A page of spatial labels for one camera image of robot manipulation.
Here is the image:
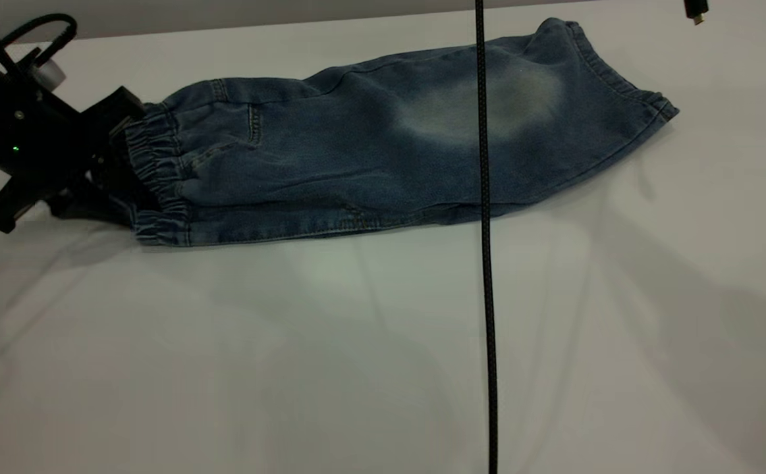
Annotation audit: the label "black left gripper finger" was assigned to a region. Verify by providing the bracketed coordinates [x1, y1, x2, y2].
[50, 181, 138, 228]
[101, 117, 138, 180]

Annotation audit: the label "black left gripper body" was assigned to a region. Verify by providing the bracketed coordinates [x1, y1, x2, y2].
[0, 46, 146, 234]

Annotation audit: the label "blue denim shorts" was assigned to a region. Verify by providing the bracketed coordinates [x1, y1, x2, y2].
[123, 18, 680, 248]

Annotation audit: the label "silver cylindrical connector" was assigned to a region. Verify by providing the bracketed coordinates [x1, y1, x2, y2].
[30, 58, 67, 90]

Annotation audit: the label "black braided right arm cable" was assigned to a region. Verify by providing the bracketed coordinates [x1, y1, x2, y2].
[474, 0, 499, 474]

